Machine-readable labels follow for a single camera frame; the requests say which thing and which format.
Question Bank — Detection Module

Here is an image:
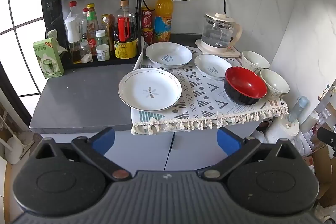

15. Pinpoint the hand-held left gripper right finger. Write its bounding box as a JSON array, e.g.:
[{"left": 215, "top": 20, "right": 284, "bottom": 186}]
[{"left": 202, "top": 127, "right": 303, "bottom": 180}]

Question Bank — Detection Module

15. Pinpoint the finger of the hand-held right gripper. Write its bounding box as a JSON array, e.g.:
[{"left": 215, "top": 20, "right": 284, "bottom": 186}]
[{"left": 316, "top": 126, "right": 336, "bottom": 157}]

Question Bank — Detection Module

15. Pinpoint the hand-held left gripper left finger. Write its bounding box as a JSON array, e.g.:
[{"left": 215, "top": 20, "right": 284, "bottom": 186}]
[{"left": 35, "top": 127, "right": 132, "bottom": 182}]

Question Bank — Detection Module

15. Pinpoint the large white plate grey flower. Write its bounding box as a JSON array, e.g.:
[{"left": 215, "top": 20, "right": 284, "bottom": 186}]
[{"left": 118, "top": 68, "right": 182, "bottom": 111}]

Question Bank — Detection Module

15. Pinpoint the white plate with blue print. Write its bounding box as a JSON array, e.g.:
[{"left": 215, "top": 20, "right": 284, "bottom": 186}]
[{"left": 145, "top": 42, "right": 193, "bottom": 69}]

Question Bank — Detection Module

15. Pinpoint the brown cardboard box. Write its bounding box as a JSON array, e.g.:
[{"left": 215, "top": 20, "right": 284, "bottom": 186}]
[{"left": 302, "top": 145, "right": 336, "bottom": 209}]

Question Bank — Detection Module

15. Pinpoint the grey kitchen cabinet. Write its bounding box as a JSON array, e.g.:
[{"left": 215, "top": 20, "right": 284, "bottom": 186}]
[{"left": 39, "top": 122, "right": 263, "bottom": 172}]

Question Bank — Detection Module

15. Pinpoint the white paper towel roll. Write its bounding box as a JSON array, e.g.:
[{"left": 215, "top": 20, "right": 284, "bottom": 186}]
[{"left": 265, "top": 117, "right": 300, "bottom": 146}]

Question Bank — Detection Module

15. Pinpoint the patterned fringed table cloth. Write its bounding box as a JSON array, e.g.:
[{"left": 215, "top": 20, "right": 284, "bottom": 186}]
[{"left": 130, "top": 47, "right": 289, "bottom": 135}]

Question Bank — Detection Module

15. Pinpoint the red and black bowl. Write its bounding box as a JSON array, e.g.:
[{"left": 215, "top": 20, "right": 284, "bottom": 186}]
[{"left": 224, "top": 67, "right": 268, "bottom": 105}]

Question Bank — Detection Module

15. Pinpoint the white ceramic bowl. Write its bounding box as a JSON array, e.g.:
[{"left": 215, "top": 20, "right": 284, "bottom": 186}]
[
  {"left": 241, "top": 50, "right": 270, "bottom": 75},
  {"left": 260, "top": 69, "right": 290, "bottom": 101}
]

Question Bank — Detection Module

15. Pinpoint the small white plate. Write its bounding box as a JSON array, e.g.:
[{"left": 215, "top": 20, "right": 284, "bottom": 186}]
[{"left": 194, "top": 54, "right": 233, "bottom": 80}]

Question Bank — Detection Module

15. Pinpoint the small white pill bottle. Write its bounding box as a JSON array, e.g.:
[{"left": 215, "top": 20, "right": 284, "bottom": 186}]
[{"left": 96, "top": 44, "right": 110, "bottom": 62}]

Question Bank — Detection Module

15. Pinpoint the small glass jar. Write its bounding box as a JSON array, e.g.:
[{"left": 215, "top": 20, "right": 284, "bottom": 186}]
[{"left": 80, "top": 42, "right": 94, "bottom": 63}]

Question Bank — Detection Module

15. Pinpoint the white plastic object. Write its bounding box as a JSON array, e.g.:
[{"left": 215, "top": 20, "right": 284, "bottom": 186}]
[{"left": 4, "top": 134, "right": 35, "bottom": 165}]

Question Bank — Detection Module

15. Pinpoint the cream kettle base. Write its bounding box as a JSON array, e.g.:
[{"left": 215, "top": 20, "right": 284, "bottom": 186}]
[{"left": 195, "top": 39, "right": 240, "bottom": 58}]

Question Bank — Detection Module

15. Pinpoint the green cardboard box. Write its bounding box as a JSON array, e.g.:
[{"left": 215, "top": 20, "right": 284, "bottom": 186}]
[{"left": 33, "top": 37, "right": 65, "bottom": 79}]

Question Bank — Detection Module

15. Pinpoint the green bottle with white cap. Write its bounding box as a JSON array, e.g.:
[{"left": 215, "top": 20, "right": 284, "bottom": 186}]
[{"left": 95, "top": 30, "right": 110, "bottom": 46}]

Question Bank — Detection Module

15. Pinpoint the oil bottle with white top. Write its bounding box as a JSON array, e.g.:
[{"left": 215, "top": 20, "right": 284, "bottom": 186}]
[{"left": 64, "top": 17, "right": 82, "bottom": 64}]

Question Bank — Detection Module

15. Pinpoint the white rag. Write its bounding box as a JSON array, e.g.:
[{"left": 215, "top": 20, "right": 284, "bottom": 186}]
[{"left": 46, "top": 29, "right": 69, "bottom": 54}]

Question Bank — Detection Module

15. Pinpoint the red label bottle green cap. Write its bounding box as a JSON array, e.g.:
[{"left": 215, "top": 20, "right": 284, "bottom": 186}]
[{"left": 86, "top": 4, "right": 100, "bottom": 56}]

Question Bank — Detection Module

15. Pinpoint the brown sauce bottle white cap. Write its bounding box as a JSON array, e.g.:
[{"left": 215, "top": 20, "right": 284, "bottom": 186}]
[{"left": 101, "top": 14, "right": 115, "bottom": 52}]

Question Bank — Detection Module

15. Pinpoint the glass electric kettle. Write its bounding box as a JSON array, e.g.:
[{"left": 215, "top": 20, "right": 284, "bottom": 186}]
[{"left": 202, "top": 12, "right": 242, "bottom": 48}]

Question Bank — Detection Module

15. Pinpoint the window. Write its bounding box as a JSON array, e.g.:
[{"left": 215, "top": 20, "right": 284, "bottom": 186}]
[{"left": 0, "top": 0, "right": 50, "bottom": 98}]

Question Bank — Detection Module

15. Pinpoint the slim bottle with red cap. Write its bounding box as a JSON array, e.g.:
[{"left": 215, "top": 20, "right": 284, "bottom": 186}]
[{"left": 80, "top": 8, "right": 89, "bottom": 39}]

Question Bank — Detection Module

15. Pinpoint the clear bottle with red cap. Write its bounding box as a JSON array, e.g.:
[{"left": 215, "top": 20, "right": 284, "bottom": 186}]
[{"left": 67, "top": 1, "right": 79, "bottom": 20}]

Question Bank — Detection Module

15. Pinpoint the orange juice bottle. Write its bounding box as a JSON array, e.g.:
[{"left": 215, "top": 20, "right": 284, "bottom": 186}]
[{"left": 154, "top": 0, "right": 174, "bottom": 43}]

